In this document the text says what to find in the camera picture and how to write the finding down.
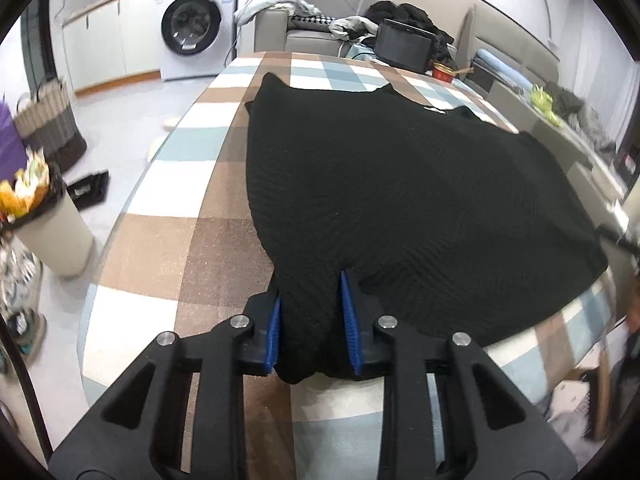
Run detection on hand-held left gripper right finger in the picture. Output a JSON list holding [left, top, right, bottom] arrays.
[[340, 269, 578, 480]]

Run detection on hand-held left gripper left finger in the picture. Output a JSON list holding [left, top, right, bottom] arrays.
[[47, 285, 283, 480]]

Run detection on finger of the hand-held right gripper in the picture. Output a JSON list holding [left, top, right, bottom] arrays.
[[597, 224, 640, 257]]

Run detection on black knit sweater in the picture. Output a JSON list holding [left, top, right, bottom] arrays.
[[244, 72, 610, 385]]

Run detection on grey upholstered bed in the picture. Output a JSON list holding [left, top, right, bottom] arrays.
[[457, 5, 640, 211]]

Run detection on checkered tablecloth table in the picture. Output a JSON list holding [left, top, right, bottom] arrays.
[[77, 51, 618, 480]]

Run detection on grey bed blanket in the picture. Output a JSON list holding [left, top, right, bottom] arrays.
[[547, 82, 618, 153]]

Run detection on green plush toy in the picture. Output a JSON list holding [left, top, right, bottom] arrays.
[[530, 85, 563, 126]]

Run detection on blue pillow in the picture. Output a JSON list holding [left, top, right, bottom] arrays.
[[475, 49, 533, 91]]

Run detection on black tray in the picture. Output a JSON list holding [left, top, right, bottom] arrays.
[[65, 170, 111, 211]]

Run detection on beige trash bin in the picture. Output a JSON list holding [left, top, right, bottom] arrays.
[[0, 155, 96, 278]]

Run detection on dark sneaker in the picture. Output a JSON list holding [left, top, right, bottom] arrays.
[[5, 307, 48, 356]]

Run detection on white sneaker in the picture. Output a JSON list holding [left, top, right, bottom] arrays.
[[0, 245, 43, 306]]

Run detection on teal cloth side table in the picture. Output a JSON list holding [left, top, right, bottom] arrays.
[[345, 42, 381, 61]]

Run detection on black cooker pot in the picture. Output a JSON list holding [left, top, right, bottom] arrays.
[[374, 17, 437, 75]]

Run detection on grey sofa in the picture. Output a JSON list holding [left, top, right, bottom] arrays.
[[254, 7, 381, 58]]

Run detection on white grey jacket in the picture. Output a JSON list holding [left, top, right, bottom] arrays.
[[327, 15, 381, 41]]

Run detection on woven laundry basket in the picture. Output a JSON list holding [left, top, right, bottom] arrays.
[[12, 76, 88, 171]]

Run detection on houndstooth pillow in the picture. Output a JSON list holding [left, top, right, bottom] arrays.
[[290, 12, 341, 28]]

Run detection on white washing machine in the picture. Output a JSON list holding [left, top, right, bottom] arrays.
[[159, 0, 240, 82]]

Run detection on purple bag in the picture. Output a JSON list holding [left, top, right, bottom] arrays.
[[0, 100, 28, 186]]

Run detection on light blue cloth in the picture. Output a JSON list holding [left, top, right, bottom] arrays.
[[235, 0, 321, 26]]

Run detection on white kitchen cabinets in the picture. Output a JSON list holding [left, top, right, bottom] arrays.
[[62, 0, 163, 95]]

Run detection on black framed glass door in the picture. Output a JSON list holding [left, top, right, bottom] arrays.
[[20, 0, 66, 98]]

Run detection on black cable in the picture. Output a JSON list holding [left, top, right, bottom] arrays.
[[0, 320, 53, 461]]

